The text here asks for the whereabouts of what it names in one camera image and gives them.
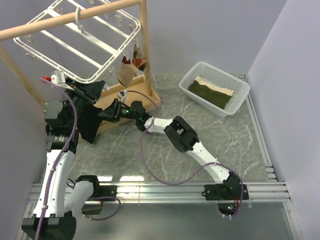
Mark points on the white perforated plastic basket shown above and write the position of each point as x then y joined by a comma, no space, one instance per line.
219,78

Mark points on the white plastic clip hanger frame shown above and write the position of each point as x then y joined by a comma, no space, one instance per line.
85,50

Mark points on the aluminium rail frame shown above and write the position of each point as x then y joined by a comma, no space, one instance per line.
132,205

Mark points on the black underwear shorts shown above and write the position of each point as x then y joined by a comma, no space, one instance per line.
88,120

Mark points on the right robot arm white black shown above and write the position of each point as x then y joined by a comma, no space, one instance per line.
228,184

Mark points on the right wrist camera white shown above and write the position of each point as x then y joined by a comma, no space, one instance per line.
122,95

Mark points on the wooden clothes rack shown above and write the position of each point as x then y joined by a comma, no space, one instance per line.
61,12

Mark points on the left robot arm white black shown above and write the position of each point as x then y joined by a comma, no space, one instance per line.
54,216

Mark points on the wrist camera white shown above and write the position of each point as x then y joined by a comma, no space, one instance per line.
57,78
122,95

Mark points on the brown patterned sock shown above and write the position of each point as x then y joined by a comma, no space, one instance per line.
130,67

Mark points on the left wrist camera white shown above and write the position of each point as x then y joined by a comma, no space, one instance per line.
57,78

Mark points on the dark green garment in basket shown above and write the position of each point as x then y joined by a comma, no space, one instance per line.
214,97

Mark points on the beige garment in basket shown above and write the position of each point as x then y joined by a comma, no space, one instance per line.
213,87

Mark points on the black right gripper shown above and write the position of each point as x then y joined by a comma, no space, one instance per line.
112,114

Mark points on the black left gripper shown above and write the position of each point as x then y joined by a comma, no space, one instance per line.
90,92

